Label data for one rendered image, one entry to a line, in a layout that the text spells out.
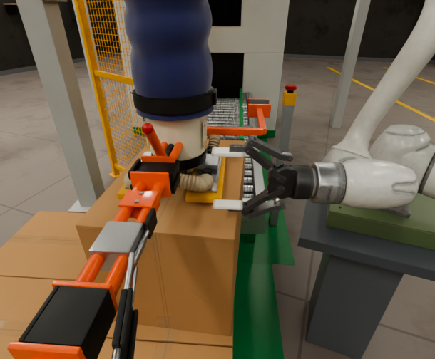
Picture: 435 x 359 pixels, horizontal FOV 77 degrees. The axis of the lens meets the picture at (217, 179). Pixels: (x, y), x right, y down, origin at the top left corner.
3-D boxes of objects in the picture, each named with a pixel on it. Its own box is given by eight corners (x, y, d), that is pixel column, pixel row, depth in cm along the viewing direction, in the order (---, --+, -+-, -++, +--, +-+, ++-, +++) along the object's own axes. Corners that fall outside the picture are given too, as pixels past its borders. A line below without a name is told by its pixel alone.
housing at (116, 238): (110, 240, 48) (105, 219, 46) (149, 241, 48) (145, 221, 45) (92, 271, 42) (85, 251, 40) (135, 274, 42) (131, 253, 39)
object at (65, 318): (65, 304, 37) (54, 279, 35) (119, 308, 37) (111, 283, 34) (23, 373, 30) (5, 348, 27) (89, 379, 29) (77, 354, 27)
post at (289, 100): (268, 219, 218) (283, 91, 167) (277, 220, 218) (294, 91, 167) (269, 225, 212) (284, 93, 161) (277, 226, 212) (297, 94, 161)
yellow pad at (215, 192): (200, 150, 104) (200, 138, 102) (227, 151, 104) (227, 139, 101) (185, 202, 75) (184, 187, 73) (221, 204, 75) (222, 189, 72)
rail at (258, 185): (245, 107, 346) (246, 92, 336) (249, 107, 345) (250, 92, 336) (254, 229, 148) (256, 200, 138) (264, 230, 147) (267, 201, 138)
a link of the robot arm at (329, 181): (339, 213, 58) (310, 211, 58) (327, 189, 66) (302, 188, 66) (349, 175, 53) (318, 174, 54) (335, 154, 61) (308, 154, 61)
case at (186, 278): (162, 209, 140) (153, 135, 120) (242, 216, 135) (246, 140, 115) (107, 320, 89) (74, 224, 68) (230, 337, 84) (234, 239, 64)
